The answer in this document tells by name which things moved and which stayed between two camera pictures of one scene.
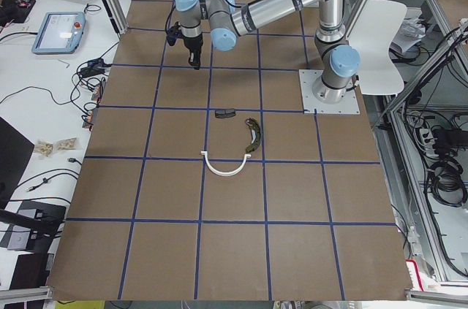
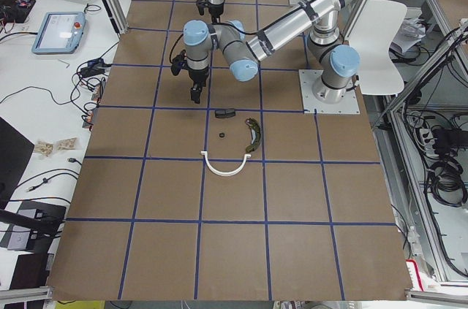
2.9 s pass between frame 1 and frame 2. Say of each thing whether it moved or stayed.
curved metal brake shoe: stayed
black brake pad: stayed
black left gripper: moved
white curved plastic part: stayed
